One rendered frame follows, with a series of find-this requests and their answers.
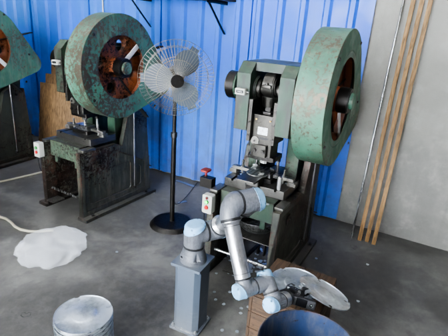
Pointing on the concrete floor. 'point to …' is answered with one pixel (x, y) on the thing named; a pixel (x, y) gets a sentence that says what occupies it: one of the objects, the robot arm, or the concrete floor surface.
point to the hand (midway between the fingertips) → (310, 292)
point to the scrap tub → (300, 325)
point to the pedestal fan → (177, 221)
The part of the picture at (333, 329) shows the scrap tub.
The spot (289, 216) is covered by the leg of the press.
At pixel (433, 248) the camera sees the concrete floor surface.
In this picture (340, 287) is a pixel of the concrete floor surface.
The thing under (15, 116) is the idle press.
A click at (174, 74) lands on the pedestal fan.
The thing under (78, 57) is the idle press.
